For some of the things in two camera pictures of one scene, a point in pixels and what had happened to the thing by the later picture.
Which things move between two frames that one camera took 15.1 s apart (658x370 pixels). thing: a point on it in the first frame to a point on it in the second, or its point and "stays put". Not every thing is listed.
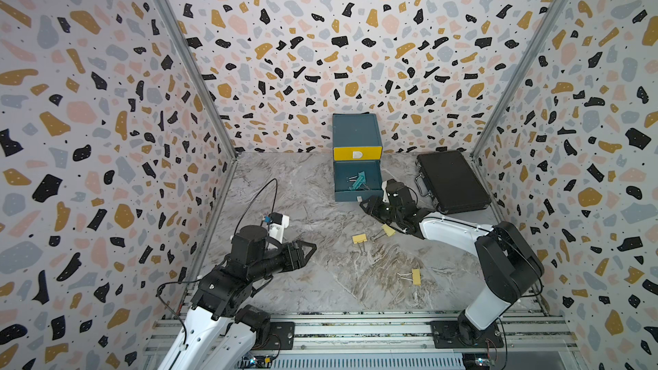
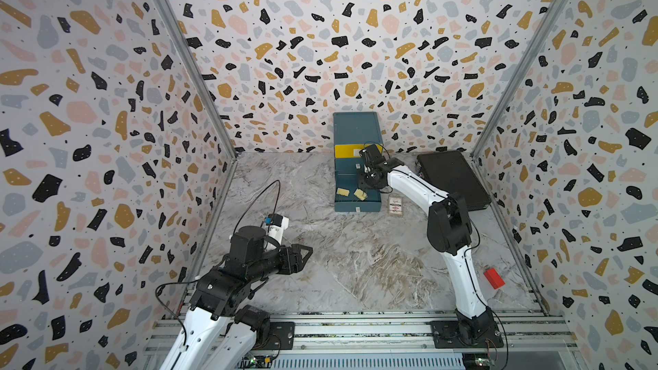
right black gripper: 372,206 to 363,186
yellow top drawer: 357,153 stays put
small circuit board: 255,361 stays put
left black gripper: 296,260 stays put
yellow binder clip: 359,238 to 361,194
